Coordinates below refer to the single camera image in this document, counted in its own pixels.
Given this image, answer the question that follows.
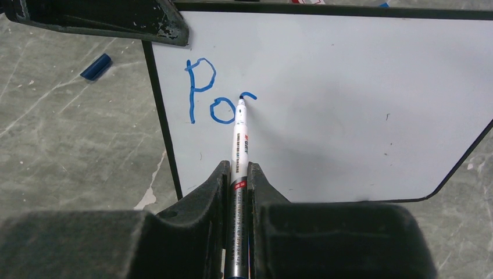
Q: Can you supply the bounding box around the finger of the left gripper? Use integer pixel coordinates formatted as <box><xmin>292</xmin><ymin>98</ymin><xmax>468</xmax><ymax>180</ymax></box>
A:
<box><xmin>3</xmin><ymin>0</ymin><xmax>190</xmax><ymax>47</ymax></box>

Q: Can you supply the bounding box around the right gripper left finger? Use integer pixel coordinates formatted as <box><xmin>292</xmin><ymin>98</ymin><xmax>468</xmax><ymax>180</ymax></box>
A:
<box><xmin>1</xmin><ymin>160</ymin><xmax>230</xmax><ymax>278</ymax></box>

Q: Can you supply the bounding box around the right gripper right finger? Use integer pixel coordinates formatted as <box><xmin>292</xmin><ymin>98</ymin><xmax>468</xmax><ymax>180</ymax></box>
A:
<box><xmin>247</xmin><ymin>163</ymin><xmax>437</xmax><ymax>278</ymax></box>

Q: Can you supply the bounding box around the blue white marker pen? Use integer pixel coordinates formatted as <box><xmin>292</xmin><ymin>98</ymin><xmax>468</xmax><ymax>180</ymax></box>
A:
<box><xmin>224</xmin><ymin>95</ymin><xmax>249</xmax><ymax>278</ymax></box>

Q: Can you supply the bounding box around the blue marker cap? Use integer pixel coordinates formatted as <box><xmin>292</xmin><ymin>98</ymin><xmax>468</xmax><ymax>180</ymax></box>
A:
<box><xmin>80</xmin><ymin>53</ymin><xmax>112</xmax><ymax>81</ymax></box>

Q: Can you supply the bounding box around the white whiteboard black frame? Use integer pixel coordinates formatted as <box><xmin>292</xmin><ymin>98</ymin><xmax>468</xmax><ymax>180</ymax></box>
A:
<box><xmin>143</xmin><ymin>2</ymin><xmax>492</xmax><ymax>202</ymax></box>

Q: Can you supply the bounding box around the red white small box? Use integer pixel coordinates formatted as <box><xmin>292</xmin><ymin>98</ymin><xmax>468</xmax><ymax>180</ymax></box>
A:
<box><xmin>291</xmin><ymin>0</ymin><xmax>326</xmax><ymax>5</ymax></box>

